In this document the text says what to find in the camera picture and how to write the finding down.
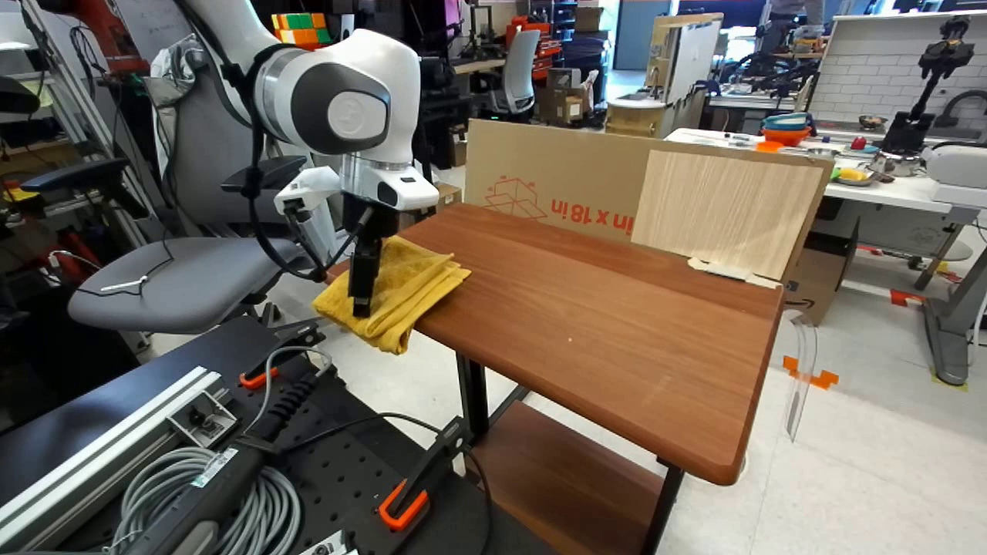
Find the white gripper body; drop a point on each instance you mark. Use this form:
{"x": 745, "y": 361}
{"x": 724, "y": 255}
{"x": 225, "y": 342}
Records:
{"x": 397, "y": 187}

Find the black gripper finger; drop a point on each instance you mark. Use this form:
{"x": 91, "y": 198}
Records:
{"x": 382, "y": 229}
{"x": 359, "y": 278}

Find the yellow towel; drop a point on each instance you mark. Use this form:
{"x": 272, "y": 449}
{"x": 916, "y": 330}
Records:
{"x": 410, "y": 287}

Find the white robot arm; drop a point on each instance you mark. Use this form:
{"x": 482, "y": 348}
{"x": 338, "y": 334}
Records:
{"x": 341, "y": 95}

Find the black background table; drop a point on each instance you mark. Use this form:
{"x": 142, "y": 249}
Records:
{"x": 441, "y": 112}

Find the black ribbed clamp orange tip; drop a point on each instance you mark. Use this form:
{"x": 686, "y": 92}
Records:
{"x": 294, "y": 396}

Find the brown cardboard box with print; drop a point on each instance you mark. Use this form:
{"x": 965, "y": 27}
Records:
{"x": 557, "y": 170}

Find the black table leg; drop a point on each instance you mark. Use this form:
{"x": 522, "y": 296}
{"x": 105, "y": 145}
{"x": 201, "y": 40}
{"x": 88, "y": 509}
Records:
{"x": 663, "y": 509}
{"x": 472, "y": 403}

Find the white background office chair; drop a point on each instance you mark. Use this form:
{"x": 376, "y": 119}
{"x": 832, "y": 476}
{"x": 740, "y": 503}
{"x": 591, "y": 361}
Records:
{"x": 519, "y": 72}

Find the grey office chair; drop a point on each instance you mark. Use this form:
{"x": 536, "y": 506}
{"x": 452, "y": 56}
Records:
{"x": 186, "y": 281}

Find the colourful block box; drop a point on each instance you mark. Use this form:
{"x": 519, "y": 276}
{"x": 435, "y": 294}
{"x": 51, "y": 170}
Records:
{"x": 301, "y": 31}

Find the grey jacket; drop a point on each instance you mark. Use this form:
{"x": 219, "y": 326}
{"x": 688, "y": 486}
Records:
{"x": 180, "y": 92}

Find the wooden lower table shelf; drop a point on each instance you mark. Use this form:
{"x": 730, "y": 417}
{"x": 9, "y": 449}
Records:
{"x": 570, "y": 487}

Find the tall beige cardboard box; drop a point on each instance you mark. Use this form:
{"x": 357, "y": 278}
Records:
{"x": 686, "y": 56}

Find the light wood panel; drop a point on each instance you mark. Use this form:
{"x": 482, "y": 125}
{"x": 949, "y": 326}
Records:
{"x": 725, "y": 210}

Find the orange and blue disc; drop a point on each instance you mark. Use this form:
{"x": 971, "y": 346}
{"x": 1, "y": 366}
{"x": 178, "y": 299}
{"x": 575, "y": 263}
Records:
{"x": 788, "y": 126}

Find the small brown cardboard box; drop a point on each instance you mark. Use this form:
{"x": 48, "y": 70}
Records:
{"x": 819, "y": 278}

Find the white pegboard panel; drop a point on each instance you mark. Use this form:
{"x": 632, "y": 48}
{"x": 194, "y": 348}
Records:
{"x": 873, "y": 65}

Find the white desk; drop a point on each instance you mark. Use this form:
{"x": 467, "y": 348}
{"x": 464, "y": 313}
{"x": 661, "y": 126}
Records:
{"x": 894, "y": 190}

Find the grey desk leg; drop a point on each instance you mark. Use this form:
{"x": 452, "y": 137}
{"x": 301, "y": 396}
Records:
{"x": 951, "y": 328}

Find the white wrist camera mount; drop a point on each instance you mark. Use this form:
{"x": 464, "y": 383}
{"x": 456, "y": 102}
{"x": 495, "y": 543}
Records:
{"x": 309, "y": 194}

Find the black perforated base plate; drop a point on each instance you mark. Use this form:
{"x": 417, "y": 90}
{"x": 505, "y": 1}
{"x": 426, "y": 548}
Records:
{"x": 350, "y": 463}

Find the aluminium profile rail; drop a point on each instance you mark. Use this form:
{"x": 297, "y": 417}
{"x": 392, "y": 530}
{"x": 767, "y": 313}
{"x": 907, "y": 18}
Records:
{"x": 111, "y": 443}

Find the black camera stand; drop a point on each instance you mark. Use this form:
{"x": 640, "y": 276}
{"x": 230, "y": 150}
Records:
{"x": 912, "y": 126}

